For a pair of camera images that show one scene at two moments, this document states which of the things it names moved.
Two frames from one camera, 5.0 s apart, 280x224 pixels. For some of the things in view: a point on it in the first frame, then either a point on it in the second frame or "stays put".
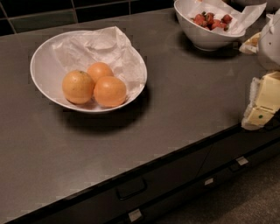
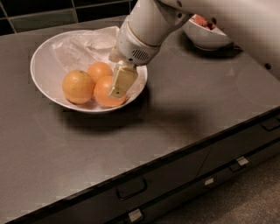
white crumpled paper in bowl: x=79 y=51 stays put
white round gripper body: x=269 y=46 → x=131 y=48
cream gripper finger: x=264 y=101 → x=127 y=74
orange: x=77 y=87 stays put
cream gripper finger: x=251 y=45 → x=115 y=55
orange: x=109 y=91 stays put
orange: x=98 y=70 stays put
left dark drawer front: x=108 y=205 stays put
